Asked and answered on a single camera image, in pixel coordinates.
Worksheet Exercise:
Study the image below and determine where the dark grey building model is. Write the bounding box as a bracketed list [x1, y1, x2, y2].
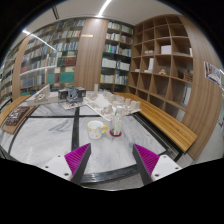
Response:
[57, 87, 89, 110]

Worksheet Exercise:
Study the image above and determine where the wall poster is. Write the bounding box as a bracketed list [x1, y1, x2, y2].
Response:
[203, 60, 224, 88]

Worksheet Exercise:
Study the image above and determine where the linear ceiling light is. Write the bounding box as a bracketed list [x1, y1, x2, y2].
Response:
[96, 0, 113, 18]

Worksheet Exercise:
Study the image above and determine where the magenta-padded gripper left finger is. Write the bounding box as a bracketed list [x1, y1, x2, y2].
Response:
[40, 143, 92, 186]

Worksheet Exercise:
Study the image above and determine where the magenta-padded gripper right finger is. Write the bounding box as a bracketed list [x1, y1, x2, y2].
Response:
[131, 143, 183, 186]

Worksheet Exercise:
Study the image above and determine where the white sloped building model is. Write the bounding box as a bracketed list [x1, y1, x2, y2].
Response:
[26, 83, 61, 107]

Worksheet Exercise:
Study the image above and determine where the white mug yellow handle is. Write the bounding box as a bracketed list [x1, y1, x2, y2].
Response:
[87, 120, 109, 140]

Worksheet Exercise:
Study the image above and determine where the long wooden slatted bench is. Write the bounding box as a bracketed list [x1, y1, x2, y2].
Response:
[114, 91, 198, 154]

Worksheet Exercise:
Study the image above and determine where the brown wooden site model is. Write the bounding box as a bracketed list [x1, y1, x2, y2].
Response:
[1, 105, 32, 135]

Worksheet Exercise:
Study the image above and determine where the wide book-filled shelf unit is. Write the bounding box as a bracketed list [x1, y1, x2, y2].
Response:
[0, 18, 86, 98]

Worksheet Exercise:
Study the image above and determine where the wooden cubby shelf unit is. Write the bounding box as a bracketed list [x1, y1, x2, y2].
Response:
[127, 13, 196, 122]

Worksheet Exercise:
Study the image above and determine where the narrow book-filled shelf unit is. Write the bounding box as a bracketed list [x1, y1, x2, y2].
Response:
[99, 20, 135, 94]

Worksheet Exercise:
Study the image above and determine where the clear plastic drink bottle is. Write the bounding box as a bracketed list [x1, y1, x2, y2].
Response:
[112, 105, 124, 137]

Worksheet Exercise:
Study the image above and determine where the white city block model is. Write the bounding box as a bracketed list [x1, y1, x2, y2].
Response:
[82, 83, 142, 122]

